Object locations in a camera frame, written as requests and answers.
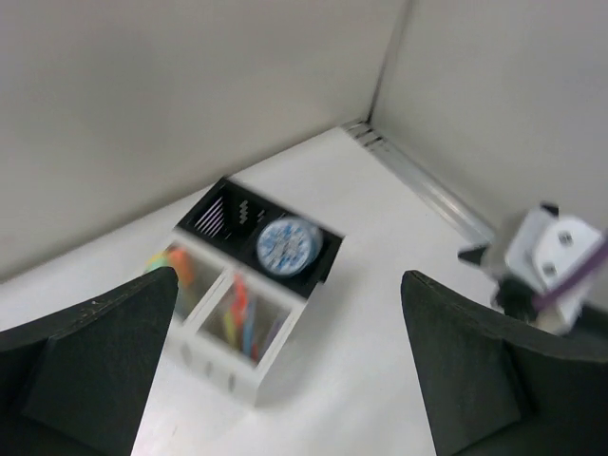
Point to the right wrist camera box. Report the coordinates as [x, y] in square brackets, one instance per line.
[552, 263]

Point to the purple slim highlighter pen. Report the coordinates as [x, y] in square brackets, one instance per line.
[271, 335]

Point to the white slotted container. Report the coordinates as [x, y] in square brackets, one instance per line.
[196, 336]

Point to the yellow slim highlighter pen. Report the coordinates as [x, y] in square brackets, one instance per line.
[230, 329]

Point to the orange capped grey highlighter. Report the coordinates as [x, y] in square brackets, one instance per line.
[181, 262]

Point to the orange slim highlighter pen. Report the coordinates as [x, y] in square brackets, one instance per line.
[239, 306]

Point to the blue lidded round tub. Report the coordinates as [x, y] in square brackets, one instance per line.
[287, 246]

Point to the blue slim highlighter pen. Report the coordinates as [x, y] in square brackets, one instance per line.
[248, 344]

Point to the green capped highlighter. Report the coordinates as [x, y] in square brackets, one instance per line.
[157, 261]

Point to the aluminium frame rail right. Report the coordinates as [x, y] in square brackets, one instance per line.
[421, 182]

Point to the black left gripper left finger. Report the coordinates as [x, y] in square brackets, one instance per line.
[76, 382]

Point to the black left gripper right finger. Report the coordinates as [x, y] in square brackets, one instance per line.
[493, 385]

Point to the black slotted container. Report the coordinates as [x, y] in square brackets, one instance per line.
[230, 217]

